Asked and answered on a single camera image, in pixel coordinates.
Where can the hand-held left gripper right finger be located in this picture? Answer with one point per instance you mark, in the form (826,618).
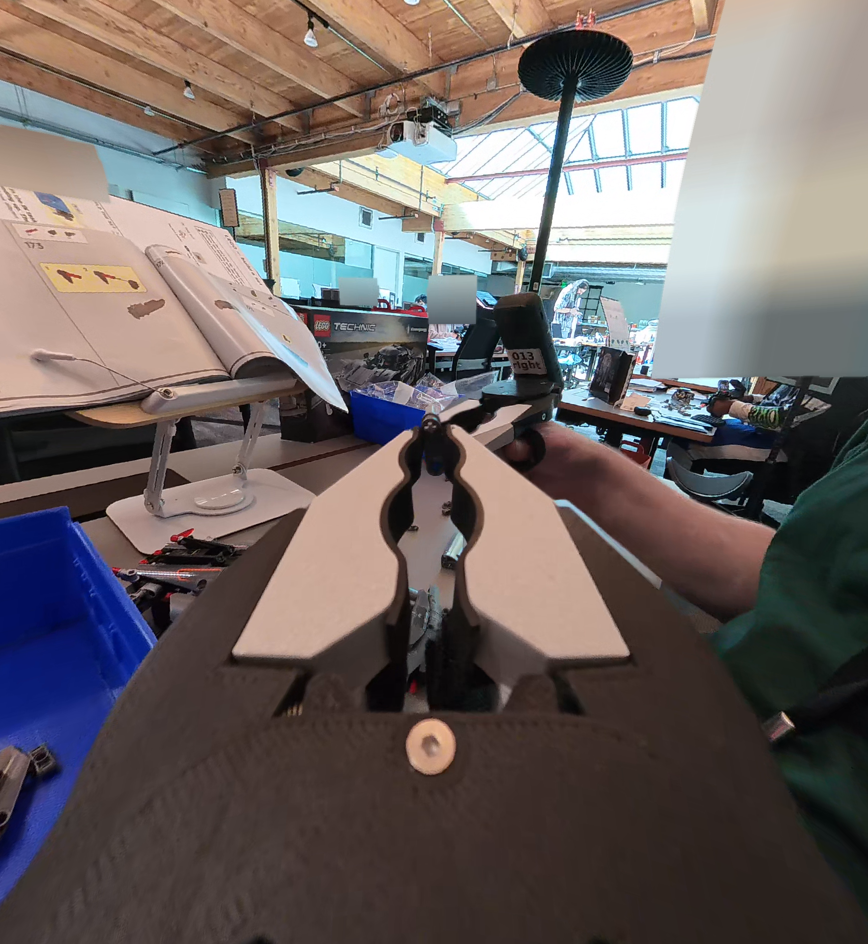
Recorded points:
(544,582)

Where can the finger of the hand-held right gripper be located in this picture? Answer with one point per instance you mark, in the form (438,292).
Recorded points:
(478,414)
(511,429)

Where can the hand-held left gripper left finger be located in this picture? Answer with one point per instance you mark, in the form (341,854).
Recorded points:
(316,582)

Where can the black lego pin connector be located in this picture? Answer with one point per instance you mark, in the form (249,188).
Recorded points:
(434,442)

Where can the white book stand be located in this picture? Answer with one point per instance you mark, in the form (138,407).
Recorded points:
(213,501)

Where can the blue plastic bin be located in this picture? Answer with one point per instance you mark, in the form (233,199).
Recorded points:
(50,627)

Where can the lego instruction booklet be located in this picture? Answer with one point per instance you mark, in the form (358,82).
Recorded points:
(109,310)

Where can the person's right forearm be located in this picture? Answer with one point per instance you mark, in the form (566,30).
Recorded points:
(685,538)

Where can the black shiny lego piece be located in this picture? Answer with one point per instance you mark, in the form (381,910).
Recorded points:
(454,551)

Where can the black lego set box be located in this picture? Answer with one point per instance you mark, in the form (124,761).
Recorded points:
(375,339)

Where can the partly built lego car model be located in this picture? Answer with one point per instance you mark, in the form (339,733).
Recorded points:
(183,575)

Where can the person's right hand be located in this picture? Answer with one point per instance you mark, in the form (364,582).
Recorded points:
(574,464)

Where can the clear plastic bags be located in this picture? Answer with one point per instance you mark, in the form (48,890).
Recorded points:
(434,387)

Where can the white ceiling projector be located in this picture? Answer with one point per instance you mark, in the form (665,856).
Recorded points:
(423,140)

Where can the black pole with ribbed disc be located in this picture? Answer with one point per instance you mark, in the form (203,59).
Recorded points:
(574,66)

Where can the person's green shirt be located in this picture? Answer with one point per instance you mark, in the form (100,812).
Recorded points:
(832,590)

